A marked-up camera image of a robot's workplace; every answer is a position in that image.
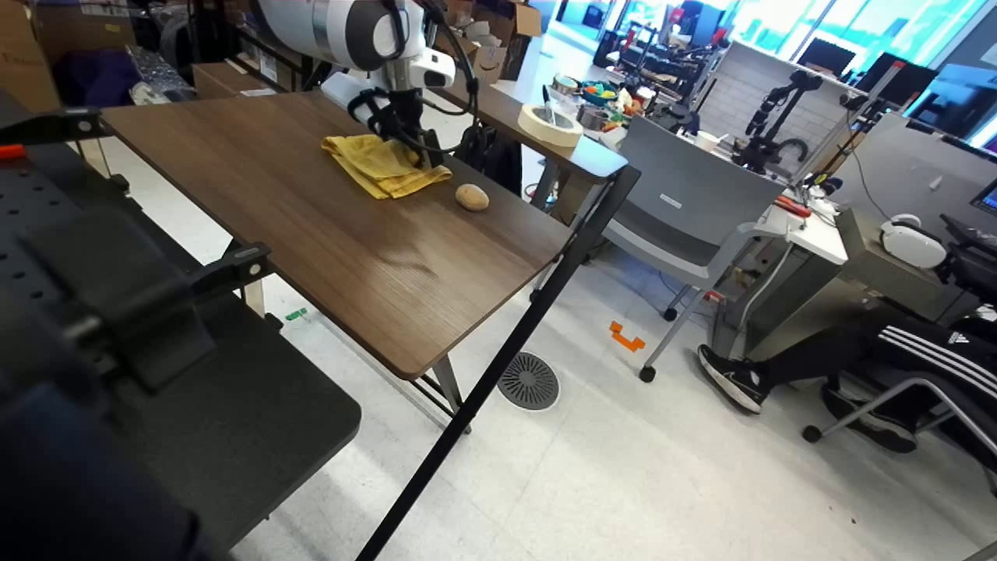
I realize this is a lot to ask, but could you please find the small black robot arm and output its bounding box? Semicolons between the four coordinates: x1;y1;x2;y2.
732;71;822;172

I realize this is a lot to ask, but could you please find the black backpack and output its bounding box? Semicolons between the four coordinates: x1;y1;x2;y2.
454;127;523;194

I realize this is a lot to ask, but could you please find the white tape roll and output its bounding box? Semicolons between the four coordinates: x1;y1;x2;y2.
516;107;583;149

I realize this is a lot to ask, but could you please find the cream white ball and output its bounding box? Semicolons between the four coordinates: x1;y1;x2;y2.
454;183;490;212

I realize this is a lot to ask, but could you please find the round floor drain cover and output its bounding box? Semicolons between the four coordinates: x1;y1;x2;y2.
497;352;559;411

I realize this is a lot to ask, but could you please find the black camera tripod pole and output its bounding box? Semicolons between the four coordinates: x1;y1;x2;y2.
356;166;642;561

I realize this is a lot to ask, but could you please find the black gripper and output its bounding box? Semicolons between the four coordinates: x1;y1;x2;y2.
356;91;442;168

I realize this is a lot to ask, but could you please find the seated man grey sweater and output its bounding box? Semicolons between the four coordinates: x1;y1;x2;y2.
696;306;997;461

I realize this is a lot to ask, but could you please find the yellow towel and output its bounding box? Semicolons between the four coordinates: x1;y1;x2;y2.
320;133;451;199

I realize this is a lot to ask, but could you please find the black perforated mount plate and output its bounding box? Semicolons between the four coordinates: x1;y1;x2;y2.
0;100;362;561

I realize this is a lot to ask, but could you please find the orange floor tape marker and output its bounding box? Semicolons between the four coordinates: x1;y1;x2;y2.
607;320;645;352

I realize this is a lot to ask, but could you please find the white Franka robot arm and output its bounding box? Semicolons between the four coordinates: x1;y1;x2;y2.
253;0;472;168

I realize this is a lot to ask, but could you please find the grey plastic chair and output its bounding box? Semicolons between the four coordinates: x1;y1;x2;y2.
603;119;782;383

